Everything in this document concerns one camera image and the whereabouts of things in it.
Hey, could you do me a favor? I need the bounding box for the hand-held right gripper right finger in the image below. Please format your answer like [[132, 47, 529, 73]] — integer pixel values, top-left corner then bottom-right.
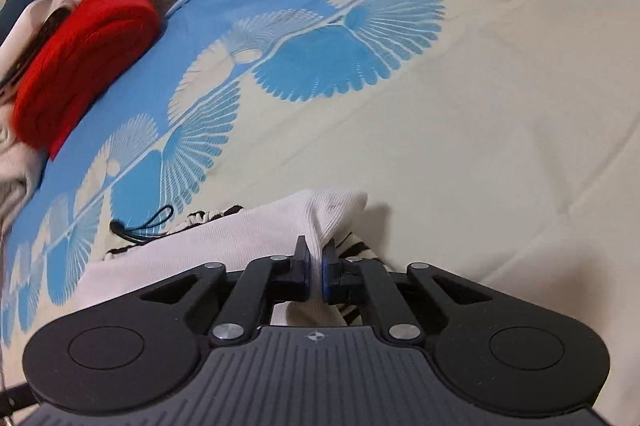
[[321, 239, 497, 348]]

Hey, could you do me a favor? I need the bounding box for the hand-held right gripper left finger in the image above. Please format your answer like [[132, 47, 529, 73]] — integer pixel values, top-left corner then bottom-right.
[[139, 235, 314, 348]]

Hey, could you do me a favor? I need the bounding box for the black white striped garment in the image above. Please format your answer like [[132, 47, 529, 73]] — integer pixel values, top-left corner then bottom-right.
[[82, 188, 387, 332]]

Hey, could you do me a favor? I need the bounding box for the blue white printed bedsheet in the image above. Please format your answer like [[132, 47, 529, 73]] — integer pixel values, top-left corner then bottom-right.
[[0, 0, 640, 357]]

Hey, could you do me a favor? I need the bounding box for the white cloth pile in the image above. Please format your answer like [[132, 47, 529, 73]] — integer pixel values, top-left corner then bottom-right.
[[0, 0, 51, 232]]

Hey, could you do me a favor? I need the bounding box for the red folded cloth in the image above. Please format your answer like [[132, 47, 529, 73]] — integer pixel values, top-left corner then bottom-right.
[[12, 0, 164, 160]]

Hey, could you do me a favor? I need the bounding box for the black cord loop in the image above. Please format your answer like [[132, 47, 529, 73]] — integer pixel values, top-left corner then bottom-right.
[[109, 204, 175, 248]]

